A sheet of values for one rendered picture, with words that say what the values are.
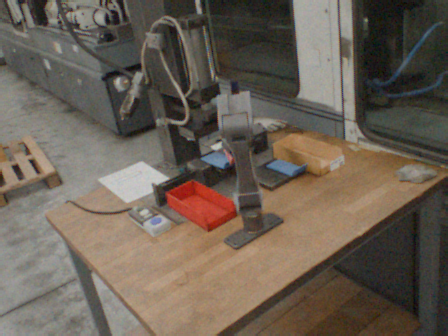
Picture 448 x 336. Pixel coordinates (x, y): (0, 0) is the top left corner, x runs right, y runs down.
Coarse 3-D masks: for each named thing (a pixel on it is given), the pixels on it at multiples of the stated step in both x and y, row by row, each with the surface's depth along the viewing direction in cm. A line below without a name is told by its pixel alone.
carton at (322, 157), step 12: (276, 144) 191; (288, 144) 196; (300, 144) 195; (312, 144) 189; (324, 144) 184; (276, 156) 192; (288, 156) 185; (300, 156) 179; (312, 156) 189; (324, 156) 186; (336, 156) 181; (312, 168) 177; (324, 168) 175
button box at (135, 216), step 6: (78, 204) 184; (144, 204) 171; (90, 210) 178; (120, 210) 174; (126, 210) 175; (132, 210) 169; (150, 210) 167; (132, 216) 167; (138, 216) 164; (144, 216) 164; (150, 216) 163; (138, 222) 164; (144, 228) 163
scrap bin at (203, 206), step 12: (192, 180) 176; (168, 192) 170; (180, 192) 174; (192, 192) 177; (204, 192) 171; (216, 192) 164; (168, 204) 172; (180, 204) 163; (192, 204) 171; (204, 204) 169; (216, 204) 167; (228, 204) 160; (192, 216) 159; (204, 216) 152; (216, 216) 161; (228, 216) 157; (204, 228) 155
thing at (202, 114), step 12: (180, 108) 184; (192, 108) 181; (204, 108) 174; (216, 108) 175; (192, 120) 179; (204, 120) 173; (216, 120) 175; (180, 132) 177; (192, 132) 170; (204, 132) 172
